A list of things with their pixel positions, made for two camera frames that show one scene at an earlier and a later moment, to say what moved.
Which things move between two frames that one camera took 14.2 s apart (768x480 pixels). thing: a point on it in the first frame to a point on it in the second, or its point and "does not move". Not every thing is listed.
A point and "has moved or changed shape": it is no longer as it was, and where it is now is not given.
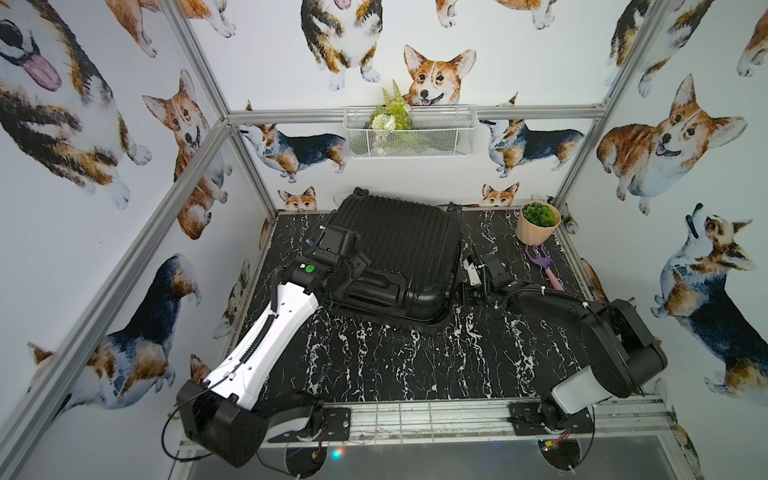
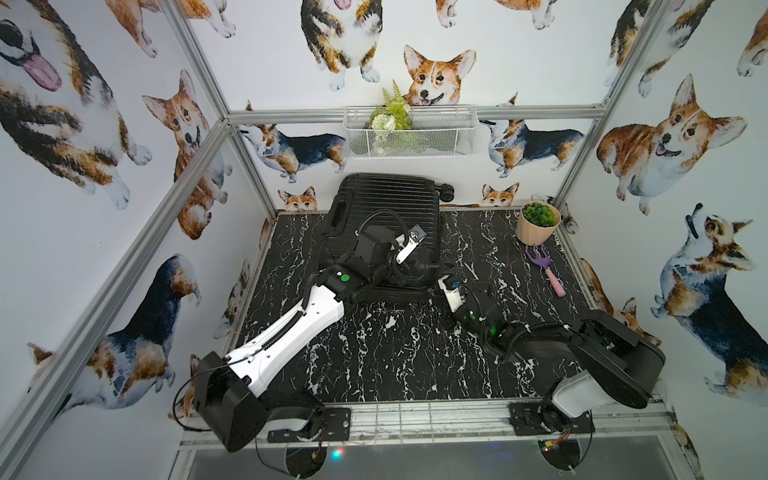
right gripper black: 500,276 to 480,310
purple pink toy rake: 541,255 does not move
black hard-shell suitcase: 413,280 has moved or changed shape
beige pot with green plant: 536,222 does not move
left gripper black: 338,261 to 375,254
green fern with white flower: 394,114 does not move
